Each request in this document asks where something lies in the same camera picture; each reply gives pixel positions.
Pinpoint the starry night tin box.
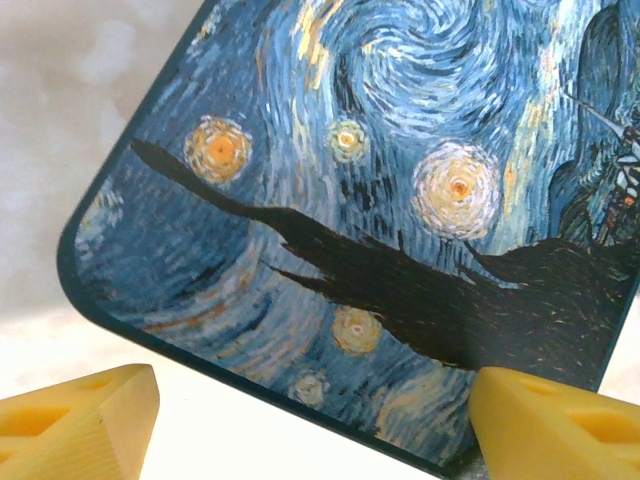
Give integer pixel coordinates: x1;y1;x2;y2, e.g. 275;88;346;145
55;0;640;480

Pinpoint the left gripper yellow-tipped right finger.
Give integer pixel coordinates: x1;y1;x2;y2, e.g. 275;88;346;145
468;367;640;480

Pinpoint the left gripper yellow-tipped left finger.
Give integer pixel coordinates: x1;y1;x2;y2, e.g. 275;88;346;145
0;363;161;480

